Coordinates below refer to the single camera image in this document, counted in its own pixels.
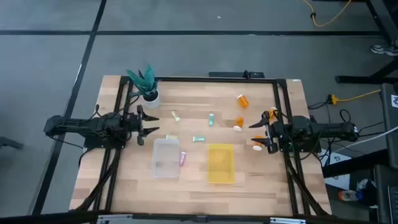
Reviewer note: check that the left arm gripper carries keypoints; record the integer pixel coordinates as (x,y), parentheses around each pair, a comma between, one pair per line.
(140,124)

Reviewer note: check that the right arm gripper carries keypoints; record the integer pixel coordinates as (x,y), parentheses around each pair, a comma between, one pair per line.
(273,133)

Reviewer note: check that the pale yellow pill bottle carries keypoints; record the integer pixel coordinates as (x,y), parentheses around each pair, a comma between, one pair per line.
(175,116)

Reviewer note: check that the teal pill bottle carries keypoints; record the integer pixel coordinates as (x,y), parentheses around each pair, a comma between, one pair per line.
(199,138)
(211,119)

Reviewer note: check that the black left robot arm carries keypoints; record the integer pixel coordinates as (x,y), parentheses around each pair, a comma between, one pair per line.
(77,126)

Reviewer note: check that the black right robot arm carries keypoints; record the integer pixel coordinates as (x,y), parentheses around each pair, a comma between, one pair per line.
(311,129)

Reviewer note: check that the clear plastic bin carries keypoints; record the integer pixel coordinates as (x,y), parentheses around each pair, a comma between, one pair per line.
(165,158)

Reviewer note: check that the pink pill bottle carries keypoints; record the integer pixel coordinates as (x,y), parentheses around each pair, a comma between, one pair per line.
(183,158)

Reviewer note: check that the yellow plastic bin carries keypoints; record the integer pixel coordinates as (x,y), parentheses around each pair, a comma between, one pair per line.
(221,163)

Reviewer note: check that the green plant in white pot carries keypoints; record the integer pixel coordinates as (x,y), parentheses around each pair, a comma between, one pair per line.
(146,82)

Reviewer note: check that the black bar at table edge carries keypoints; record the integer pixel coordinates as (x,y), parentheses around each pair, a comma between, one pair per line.
(230,74)

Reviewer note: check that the white paper sheet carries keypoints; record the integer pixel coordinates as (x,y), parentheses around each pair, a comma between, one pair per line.
(337,182)

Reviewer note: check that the person's orange white shoe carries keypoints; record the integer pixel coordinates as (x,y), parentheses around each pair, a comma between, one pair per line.
(348,195)

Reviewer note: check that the person's leg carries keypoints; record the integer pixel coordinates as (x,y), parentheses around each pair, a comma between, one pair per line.
(368,193)

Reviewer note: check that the dark grey cabinet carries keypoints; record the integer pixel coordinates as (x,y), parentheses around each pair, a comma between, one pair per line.
(392,130)

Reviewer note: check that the person's grey shoe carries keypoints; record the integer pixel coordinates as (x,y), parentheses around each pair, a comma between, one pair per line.
(384,49)

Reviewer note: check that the black metal table frame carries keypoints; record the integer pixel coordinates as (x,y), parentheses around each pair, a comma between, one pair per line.
(217,79)

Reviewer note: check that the silver metal bracket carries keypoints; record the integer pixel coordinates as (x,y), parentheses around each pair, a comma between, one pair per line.
(287,221)
(115,218)

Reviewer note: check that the black desk frame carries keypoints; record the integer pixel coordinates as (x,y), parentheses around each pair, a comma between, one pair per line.
(377,18)

